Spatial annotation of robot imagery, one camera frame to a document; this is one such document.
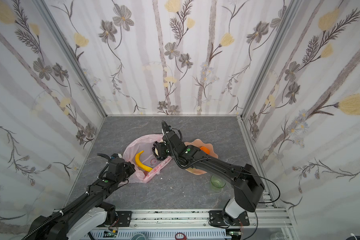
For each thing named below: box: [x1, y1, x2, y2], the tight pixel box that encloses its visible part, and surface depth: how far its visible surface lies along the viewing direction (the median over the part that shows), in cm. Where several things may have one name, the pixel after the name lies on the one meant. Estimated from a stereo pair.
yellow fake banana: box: [135, 150, 153, 172], surface depth 92 cm
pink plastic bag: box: [122, 133, 173, 184], surface depth 95 cm
